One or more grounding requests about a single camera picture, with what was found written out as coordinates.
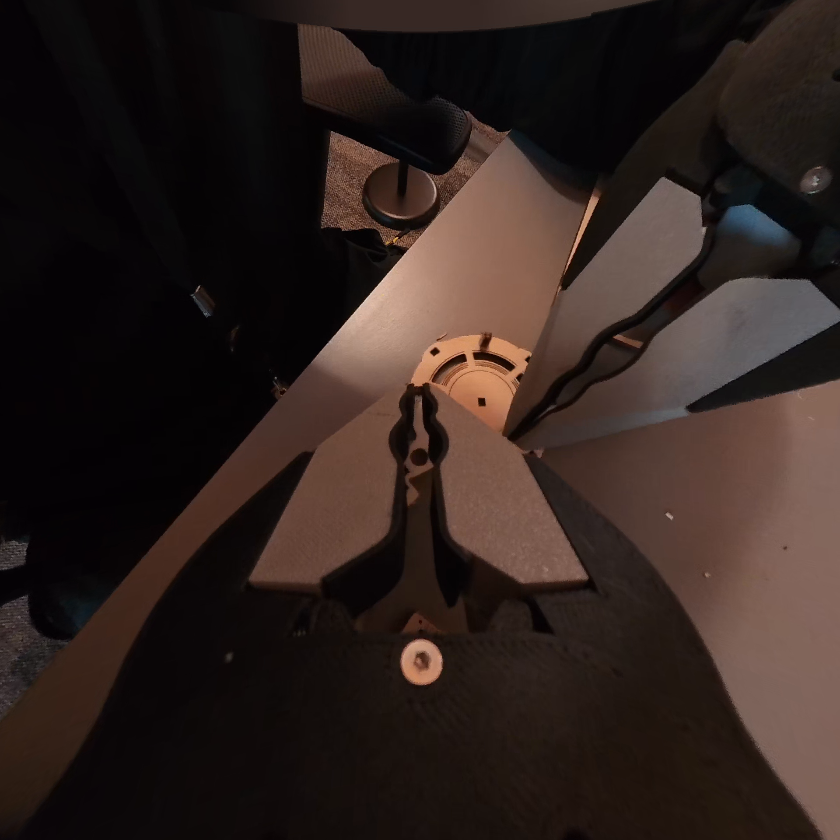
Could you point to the round wooden disc part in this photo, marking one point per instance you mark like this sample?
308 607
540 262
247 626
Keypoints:
476 377

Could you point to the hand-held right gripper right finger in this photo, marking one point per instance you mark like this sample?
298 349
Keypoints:
505 512

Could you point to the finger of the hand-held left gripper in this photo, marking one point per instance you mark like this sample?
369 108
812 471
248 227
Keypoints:
722 341
623 262

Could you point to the plywood sheet with cut-outs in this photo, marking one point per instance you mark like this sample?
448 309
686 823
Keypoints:
586 226

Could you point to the black bag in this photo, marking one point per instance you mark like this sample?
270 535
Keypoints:
361 249

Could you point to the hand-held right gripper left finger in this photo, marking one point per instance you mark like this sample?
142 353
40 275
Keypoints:
328 512

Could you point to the black office chair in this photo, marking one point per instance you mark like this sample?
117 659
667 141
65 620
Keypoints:
426 131

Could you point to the person's dark ribbed clothing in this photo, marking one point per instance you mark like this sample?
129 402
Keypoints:
558 85

